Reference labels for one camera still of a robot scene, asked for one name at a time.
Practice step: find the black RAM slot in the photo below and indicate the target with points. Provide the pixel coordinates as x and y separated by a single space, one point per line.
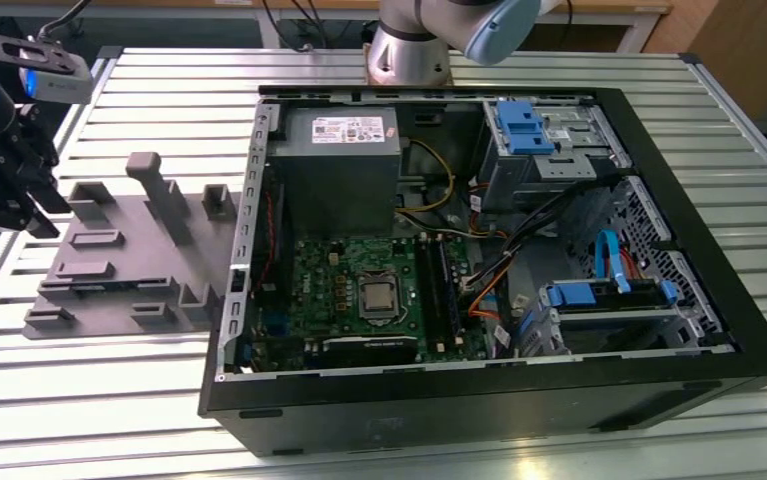
429 295

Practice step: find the grey parts rack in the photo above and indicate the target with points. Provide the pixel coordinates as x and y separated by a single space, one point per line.
130 240

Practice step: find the grey power supply unit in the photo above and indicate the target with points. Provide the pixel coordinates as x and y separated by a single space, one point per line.
337 185

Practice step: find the green motherboard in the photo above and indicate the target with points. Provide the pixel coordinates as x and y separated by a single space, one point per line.
319 260

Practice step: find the CPU socket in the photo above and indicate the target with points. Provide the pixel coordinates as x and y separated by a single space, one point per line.
381 273

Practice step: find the silver CPU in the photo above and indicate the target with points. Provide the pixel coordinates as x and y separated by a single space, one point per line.
378 297

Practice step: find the black graphics card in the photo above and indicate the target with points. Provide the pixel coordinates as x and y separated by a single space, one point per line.
370 350

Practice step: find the blue drive carrier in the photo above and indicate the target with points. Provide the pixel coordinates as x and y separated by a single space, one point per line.
524 125

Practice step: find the black open PC case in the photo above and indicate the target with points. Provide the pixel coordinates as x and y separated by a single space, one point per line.
423 400

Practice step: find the silver drive cage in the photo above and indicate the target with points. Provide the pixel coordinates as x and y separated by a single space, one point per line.
577 165

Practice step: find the hard disk in blue carrier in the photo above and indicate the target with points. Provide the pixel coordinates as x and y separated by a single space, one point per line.
573 295

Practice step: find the silver disk bay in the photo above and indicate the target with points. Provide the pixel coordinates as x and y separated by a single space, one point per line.
624 315

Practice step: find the wooden cabinet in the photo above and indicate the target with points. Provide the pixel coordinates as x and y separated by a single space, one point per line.
737 45

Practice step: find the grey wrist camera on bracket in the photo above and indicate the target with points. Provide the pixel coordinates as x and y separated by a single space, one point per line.
59 90

